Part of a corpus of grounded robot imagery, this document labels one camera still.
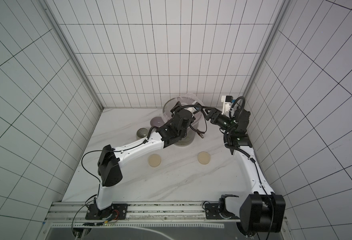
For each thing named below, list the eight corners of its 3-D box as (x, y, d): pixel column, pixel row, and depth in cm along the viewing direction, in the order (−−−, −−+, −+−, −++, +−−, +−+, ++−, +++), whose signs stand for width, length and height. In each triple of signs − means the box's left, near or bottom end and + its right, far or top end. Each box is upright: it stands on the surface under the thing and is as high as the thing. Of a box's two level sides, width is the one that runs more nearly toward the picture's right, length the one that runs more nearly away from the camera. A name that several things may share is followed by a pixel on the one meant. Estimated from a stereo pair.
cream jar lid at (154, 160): (147, 167, 90) (147, 165, 88) (149, 155, 95) (149, 153, 93) (160, 167, 90) (160, 165, 88) (161, 155, 95) (161, 153, 93)
